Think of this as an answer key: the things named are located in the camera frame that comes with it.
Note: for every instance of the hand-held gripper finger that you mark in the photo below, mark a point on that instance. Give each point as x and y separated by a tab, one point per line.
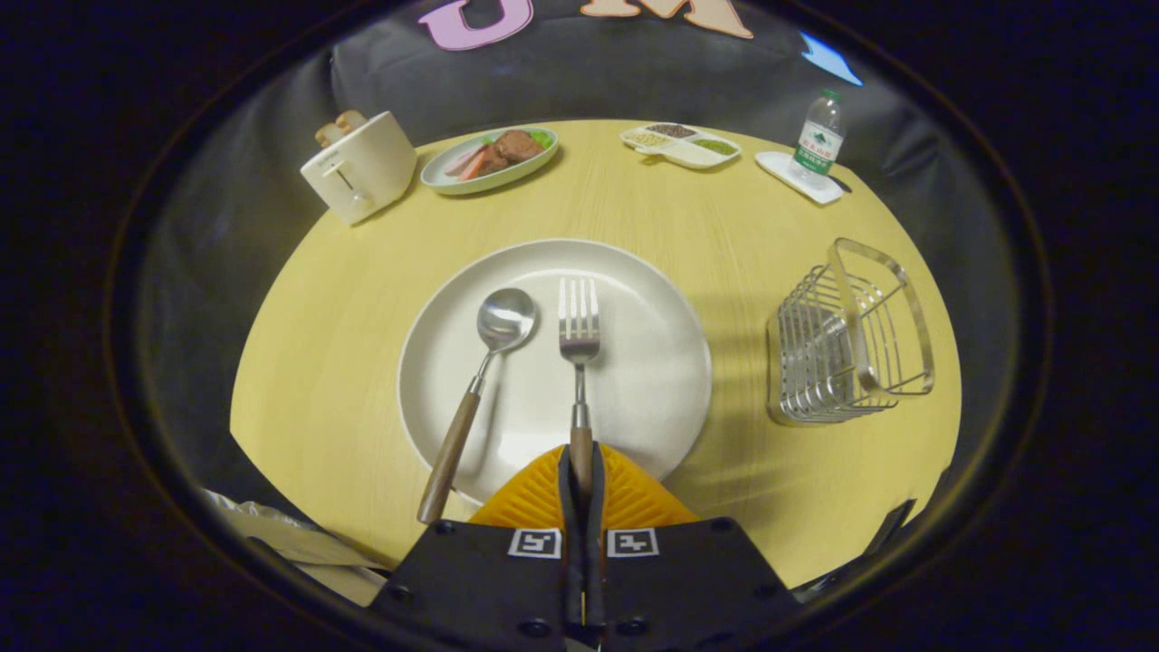
595	534
572	507

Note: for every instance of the large round white plate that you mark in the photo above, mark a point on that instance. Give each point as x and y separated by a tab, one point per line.
647	362

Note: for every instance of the crumpled pale paper bag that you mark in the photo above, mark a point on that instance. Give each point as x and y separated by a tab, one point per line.
290	539

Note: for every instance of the pink ham slices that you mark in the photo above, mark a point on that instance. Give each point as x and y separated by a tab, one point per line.
469	164

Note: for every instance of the oval pale green plate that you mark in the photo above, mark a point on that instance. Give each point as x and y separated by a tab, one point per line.
444	172

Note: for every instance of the brown meat pieces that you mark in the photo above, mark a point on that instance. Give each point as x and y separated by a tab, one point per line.
516	145

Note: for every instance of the green lettuce leaf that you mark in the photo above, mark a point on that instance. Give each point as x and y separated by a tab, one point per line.
542	138

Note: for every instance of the white divided condiment dish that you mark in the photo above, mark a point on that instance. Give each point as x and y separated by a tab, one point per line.
693	154

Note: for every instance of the white rectangular coaster tray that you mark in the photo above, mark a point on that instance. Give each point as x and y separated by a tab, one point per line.
777	168

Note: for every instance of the white toaster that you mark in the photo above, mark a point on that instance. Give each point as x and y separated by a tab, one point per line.
367	167

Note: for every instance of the clear plastic water bottle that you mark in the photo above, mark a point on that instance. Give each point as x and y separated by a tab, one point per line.
819	145

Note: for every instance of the toast slice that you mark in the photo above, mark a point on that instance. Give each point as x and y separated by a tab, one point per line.
352	119
326	135

